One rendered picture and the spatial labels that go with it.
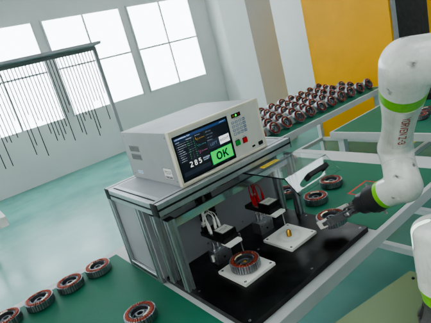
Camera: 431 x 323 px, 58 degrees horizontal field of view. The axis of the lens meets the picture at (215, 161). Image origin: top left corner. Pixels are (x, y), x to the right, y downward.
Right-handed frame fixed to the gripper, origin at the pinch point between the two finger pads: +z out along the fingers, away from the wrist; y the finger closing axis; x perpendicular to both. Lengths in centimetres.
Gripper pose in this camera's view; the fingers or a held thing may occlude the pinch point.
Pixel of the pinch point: (331, 217)
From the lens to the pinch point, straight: 155.8
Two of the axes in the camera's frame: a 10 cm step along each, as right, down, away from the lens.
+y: 7.5, -3.8, 5.4
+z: -3.9, 4.0, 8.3
